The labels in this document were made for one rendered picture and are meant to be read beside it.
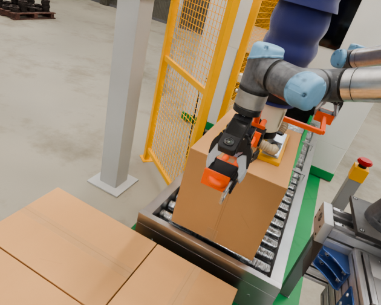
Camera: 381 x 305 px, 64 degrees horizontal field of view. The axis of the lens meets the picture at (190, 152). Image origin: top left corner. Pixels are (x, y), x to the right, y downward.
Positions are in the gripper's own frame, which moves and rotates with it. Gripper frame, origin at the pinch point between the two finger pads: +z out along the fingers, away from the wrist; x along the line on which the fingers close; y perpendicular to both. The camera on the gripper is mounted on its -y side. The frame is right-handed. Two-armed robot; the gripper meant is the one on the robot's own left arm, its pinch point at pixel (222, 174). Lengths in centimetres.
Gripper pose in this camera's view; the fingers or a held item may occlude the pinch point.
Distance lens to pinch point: 85.0
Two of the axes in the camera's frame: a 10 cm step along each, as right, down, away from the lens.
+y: 3.9, -3.8, 8.4
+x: -8.9, -3.8, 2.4
